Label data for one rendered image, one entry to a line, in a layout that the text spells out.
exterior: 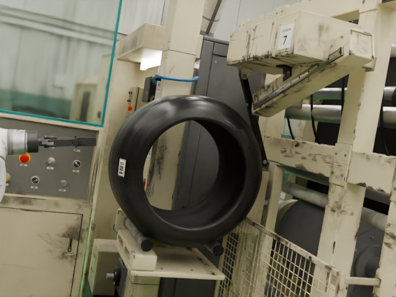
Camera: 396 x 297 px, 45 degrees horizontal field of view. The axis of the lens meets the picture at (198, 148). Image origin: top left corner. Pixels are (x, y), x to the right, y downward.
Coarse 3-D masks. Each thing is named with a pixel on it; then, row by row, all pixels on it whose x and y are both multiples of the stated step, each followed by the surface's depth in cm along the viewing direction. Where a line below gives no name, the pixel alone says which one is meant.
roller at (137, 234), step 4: (128, 220) 202; (128, 224) 199; (132, 224) 195; (128, 228) 197; (132, 228) 192; (136, 228) 189; (132, 232) 190; (136, 232) 185; (140, 232) 183; (136, 236) 182; (140, 236) 179; (144, 236) 177; (136, 240) 182; (140, 240) 176; (144, 240) 174; (148, 240) 174; (140, 244) 174; (144, 244) 173; (148, 244) 174; (152, 244) 175; (144, 248) 174; (148, 248) 174
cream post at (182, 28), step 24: (192, 0) 207; (168, 24) 213; (192, 24) 208; (168, 48) 207; (192, 48) 210; (168, 72) 207; (192, 72) 211; (168, 144) 211; (144, 168) 219; (168, 168) 212; (168, 192) 213; (144, 288) 214
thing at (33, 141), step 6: (30, 132) 167; (36, 132) 167; (30, 138) 165; (36, 138) 165; (42, 138) 170; (30, 144) 165; (36, 144) 165; (42, 144) 166; (30, 150) 166; (36, 150) 167
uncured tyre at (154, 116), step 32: (192, 96) 177; (128, 128) 173; (160, 128) 169; (224, 128) 205; (128, 160) 168; (224, 160) 208; (256, 160) 183; (128, 192) 169; (224, 192) 209; (256, 192) 186; (160, 224) 173; (192, 224) 204; (224, 224) 181
